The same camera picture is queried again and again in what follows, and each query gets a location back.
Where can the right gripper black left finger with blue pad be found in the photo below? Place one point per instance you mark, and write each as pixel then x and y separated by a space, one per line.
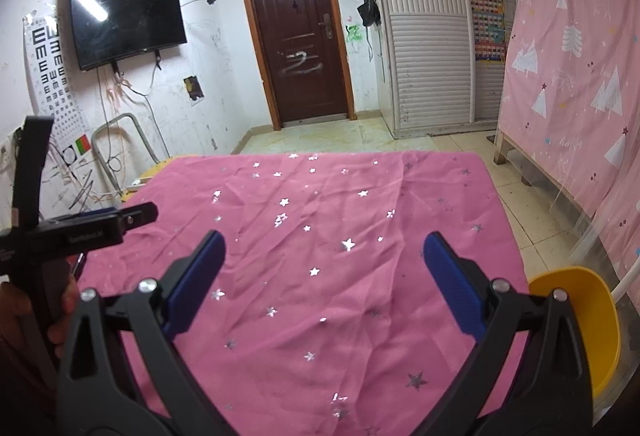
pixel 97 391

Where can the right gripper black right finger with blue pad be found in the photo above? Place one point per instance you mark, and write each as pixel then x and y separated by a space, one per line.
pixel 551 392

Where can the yellow plastic trash bin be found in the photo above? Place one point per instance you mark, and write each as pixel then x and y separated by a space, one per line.
pixel 596 315

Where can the person's left hand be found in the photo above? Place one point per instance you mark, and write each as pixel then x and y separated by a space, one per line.
pixel 16 308

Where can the eye chart poster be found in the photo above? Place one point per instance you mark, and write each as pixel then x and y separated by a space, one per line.
pixel 50 86

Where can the white metal chair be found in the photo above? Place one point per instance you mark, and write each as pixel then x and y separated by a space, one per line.
pixel 631 275

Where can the pink star tablecloth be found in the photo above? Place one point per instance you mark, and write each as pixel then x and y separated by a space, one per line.
pixel 324 319

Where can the pink tree-print curtain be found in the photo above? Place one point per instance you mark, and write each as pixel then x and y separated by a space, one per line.
pixel 570 103

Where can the dark brown wooden door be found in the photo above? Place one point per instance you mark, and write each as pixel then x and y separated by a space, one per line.
pixel 302 59

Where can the white louvered wardrobe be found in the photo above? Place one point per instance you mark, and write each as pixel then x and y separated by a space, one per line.
pixel 429 82

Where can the white metal folding frame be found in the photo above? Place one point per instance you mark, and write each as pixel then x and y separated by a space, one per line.
pixel 123 152

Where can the small dark wall picture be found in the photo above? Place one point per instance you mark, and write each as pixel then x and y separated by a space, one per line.
pixel 193 88

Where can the black wall television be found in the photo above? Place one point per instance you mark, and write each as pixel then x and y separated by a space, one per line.
pixel 106 31

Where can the colourful wall chart poster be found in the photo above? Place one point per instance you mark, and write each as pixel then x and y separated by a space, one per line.
pixel 489 25

